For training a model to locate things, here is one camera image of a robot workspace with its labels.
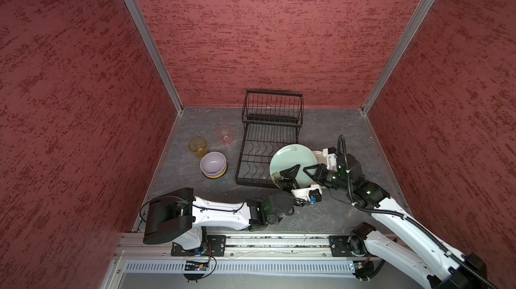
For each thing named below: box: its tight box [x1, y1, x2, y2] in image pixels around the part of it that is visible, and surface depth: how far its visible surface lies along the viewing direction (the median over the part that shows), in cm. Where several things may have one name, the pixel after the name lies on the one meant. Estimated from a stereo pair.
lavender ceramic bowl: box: [199, 151, 228, 179], surface depth 91 cm
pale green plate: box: [269, 143, 318, 189], surface depth 83 cm
